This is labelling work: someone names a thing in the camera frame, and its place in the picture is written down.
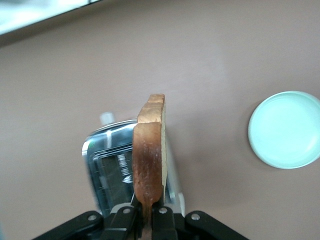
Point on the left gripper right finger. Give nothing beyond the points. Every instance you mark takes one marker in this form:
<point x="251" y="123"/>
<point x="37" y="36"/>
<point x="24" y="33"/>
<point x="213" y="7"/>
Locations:
<point x="163" y="223"/>

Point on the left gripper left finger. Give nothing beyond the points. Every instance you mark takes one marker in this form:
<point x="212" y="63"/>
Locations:
<point x="120" y="223"/>

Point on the brown bread slice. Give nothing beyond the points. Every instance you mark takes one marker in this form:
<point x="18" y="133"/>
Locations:
<point x="147" y="155"/>

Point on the pale green round plate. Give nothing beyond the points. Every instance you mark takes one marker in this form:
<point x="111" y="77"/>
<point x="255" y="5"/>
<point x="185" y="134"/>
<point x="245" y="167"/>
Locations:
<point x="287" y="130"/>

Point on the silver beige toaster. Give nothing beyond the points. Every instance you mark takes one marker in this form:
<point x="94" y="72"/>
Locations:
<point x="110" y="162"/>

